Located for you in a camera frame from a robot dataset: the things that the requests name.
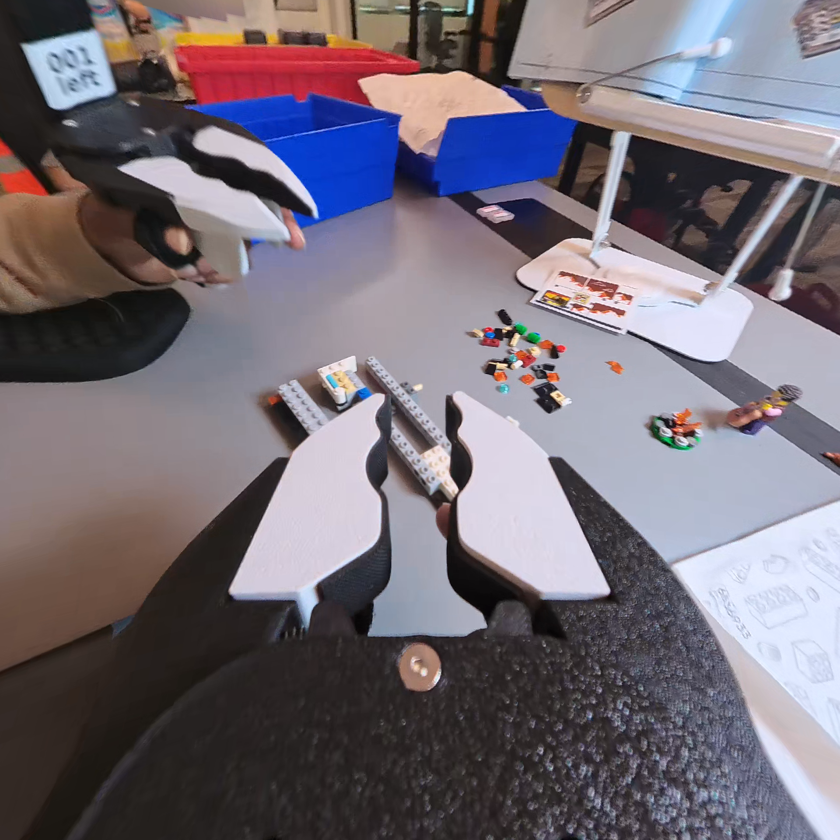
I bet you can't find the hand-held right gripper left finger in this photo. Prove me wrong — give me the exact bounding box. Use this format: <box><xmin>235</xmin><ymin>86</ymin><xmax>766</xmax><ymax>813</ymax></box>
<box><xmin>227</xmin><ymin>392</ymin><xmax>395</xmax><ymax>626</ymax></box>

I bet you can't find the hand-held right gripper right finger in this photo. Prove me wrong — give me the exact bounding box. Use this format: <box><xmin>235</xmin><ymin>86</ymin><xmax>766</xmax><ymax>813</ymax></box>
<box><xmin>445</xmin><ymin>390</ymin><xmax>613</xmax><ymax>605</ymax></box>

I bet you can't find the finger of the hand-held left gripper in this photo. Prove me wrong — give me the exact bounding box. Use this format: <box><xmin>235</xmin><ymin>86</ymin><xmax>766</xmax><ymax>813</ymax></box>
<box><xmin>118</xmin><ymin>157</ymin><xmax>291</xmax><ymax>242</ymax></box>
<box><xmin>189</xmin><ymin>125</ymin><xmax>321</xmax><ymax>219</ymax></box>

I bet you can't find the blue plastic bin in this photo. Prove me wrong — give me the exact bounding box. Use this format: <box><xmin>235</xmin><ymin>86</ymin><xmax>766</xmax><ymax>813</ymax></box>
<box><xmin>185</xmin><ymin>92</ymin><xmax>401</xmax><ymax>228</ymax></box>
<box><xmin>394</xmin><ymin>84</ymin><xmax>580</xmax><ymax>198</ymax></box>

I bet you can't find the grey black lego block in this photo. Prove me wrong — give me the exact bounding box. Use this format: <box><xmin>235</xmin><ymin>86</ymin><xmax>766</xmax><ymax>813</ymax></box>
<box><xmin>268</xmin><ymin>379</ymin><xmax>332</xmax><ymax>435</ymax></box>

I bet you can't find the grey lego chassis assembly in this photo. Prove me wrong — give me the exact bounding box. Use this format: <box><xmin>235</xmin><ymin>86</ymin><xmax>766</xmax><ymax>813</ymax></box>
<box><xmin>317</xmin><ymin>354</ymin><xmax>460</xmax><ymax>503</ymax></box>

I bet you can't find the white-tipped page holder wire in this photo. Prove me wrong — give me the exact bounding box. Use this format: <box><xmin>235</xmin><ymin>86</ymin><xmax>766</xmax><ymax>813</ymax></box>
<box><xmin>576</xmin><ymin>37</ymin><xmax>734</xmax><ymax>101</ymax></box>
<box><xmin>769</xmin><ymin>180</ymin><xmax>831</xmax><ymax>303</ymax></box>

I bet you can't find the person's left forearm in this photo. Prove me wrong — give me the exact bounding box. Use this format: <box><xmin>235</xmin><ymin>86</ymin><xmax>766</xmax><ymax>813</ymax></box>
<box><xmin>0</xmin><ymin>187</ymin><xmax>142</xmax><ymax>315</ymax></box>

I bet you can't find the pile of small lego pieces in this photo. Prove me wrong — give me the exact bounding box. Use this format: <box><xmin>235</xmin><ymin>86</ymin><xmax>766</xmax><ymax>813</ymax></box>
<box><xmin>467</xmin><ymin>308</ymin><xmax>573</xmax><ymax>414</ymax></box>

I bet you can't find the lego campfire build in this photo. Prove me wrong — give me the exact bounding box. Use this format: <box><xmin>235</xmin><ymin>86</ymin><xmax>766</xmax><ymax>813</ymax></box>
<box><xmin>650</xmin><ymin>408</ymin><xmax>703</xmax><ymax>452</ymax></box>

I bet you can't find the lego sticker sheet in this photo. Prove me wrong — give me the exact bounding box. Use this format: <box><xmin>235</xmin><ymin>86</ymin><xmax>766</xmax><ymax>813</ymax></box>
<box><xmin>529</xmin><ymin>269</ymin><xmax>639</xmax><ymax>336</ymax></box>

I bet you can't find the purple lego minifigure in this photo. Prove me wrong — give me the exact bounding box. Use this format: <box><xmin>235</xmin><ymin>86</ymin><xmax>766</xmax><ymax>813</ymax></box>
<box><xmin>727</xmin><ymin>384</ymin><xmax>805</xmax><ymax>435</ymax></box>

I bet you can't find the lego instruction booklet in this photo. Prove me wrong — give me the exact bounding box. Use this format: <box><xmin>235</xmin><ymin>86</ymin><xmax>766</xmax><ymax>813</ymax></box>
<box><xmin>508</xmin><ymin>0</ymin><xmax>840</xmax><ymax>122</ymax></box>

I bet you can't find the person's left hand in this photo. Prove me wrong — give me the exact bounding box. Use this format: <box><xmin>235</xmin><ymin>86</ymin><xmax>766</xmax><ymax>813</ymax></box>
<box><xmin>77</xmin><ymin>193</ymin><xmax>307</xmax><ymax>290</ymax></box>

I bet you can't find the orange traffic cone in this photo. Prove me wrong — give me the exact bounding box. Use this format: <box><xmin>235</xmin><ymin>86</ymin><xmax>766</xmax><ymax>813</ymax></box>
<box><xmin>0</xmin><ymin>140</ymin><xmax>50</xmax><ymax>198</ymax></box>

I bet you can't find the red plastic bin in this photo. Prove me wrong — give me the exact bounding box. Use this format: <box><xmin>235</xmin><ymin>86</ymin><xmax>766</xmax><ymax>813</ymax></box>
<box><xmin>174</xmin><ymin>45</ymin><xmax>421</xmax><ymax>107</ymax></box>

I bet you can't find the yellow plastic bin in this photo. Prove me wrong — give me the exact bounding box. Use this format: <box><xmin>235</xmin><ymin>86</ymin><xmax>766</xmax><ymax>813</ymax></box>
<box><xmin>174</xmin><ymin>29</ymin><xmax>373</xmax><ymax>50</ymax></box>

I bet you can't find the black textured armrest pad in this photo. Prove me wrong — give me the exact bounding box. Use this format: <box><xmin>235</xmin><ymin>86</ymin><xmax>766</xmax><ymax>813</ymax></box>
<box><xmin>0</xmin><ymin>287</ymin><xmax>191</xmax><ymax>383</ymax></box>

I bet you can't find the crumpled white paper bag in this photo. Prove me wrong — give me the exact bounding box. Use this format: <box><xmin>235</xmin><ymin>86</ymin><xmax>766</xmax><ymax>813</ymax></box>
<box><xmin>357</xmin><ymin>69</ymin><xmax>526</xmax><ymax>158</ymax></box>

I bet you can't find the white book stand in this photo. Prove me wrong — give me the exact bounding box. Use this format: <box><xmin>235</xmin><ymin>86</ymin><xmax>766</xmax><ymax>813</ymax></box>
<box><xmin>515</xmin><ymin>82</ymin><xmax>840</xmax><ymax>364</ymax></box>

